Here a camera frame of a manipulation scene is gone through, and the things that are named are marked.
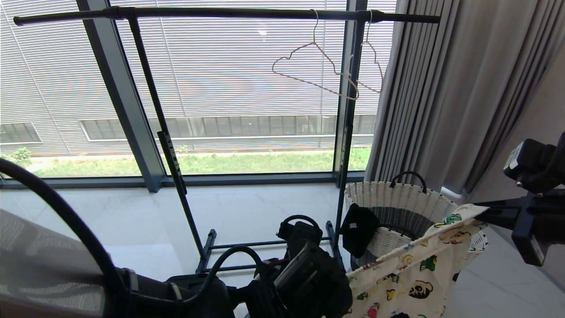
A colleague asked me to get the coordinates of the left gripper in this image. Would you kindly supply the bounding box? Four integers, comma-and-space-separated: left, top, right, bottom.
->
275, 242, 354, 318

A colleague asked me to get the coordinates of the pink clothes hanger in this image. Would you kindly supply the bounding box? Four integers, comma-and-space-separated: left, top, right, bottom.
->
271, 10, 359, 101
349, 11, 384, 93

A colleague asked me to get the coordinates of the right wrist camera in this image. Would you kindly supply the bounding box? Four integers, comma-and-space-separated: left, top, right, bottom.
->
503, 132, 565, 195

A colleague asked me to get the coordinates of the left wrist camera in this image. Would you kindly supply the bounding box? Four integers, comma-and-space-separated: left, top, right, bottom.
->
277, 215, 324, 259

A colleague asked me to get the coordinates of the beige curtain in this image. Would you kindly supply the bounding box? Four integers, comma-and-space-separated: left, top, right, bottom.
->
364, 0, 565, 195

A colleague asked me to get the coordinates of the black garment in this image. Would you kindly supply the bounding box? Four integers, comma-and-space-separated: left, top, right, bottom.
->
341, 203, 380, 258

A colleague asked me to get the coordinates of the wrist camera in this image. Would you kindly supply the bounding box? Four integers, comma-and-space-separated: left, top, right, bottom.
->
277, 215, 324, 259
503, 132, 565, 195

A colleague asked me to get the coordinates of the window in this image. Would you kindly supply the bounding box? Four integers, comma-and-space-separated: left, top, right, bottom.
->
0, 0, 398, 193

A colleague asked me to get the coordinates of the black clothes rack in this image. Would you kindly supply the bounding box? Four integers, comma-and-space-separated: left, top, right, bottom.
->
13, 7, 441, 274

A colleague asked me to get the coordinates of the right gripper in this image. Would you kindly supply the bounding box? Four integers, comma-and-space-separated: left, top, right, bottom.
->
512, 190, 565, 267

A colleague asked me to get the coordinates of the cream printed garment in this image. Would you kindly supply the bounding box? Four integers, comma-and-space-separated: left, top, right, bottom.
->
344, 204, 490, 318

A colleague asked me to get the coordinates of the white laundry basket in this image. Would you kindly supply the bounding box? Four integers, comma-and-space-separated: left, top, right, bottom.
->
344, 171, 488, 270

